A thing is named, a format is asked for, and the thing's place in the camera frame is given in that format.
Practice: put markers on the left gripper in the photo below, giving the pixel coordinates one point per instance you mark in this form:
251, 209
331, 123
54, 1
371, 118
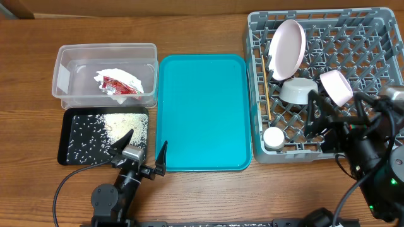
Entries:
160, 165

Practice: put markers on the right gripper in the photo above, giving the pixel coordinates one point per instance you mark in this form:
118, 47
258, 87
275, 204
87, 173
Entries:
331, 140

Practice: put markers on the small pink plate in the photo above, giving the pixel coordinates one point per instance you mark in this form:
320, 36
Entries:
337, 87

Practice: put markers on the grey bowl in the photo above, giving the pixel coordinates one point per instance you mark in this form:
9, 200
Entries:
296, 90

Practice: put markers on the red snack wrapper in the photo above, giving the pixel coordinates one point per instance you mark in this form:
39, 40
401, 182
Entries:
116, 87

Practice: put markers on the white cup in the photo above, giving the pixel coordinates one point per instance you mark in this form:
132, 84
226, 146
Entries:
273, 139

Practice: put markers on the white napkin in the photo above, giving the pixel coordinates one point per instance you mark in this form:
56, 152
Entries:
122, 76

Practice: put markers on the large white plate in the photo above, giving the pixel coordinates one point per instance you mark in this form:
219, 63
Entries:
287, 49

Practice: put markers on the wooden chopstick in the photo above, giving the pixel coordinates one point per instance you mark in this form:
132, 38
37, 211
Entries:
266, 89

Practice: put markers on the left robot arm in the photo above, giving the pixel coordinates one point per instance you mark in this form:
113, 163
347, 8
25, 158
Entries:
111, 202

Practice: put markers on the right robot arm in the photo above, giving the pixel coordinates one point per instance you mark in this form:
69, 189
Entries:
378, 176

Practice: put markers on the grey dishwasher rack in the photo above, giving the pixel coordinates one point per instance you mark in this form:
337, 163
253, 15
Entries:
364, 44

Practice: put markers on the black tray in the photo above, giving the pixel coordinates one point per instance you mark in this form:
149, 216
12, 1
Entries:
68, 117

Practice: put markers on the teal serving tray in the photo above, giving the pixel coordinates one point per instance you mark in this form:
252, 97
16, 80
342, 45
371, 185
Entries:
203, 113

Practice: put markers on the clear plastic bin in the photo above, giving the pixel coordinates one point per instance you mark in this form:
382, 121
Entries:
80, 70

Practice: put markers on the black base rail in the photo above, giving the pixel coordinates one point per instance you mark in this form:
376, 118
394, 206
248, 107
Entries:
272, 223

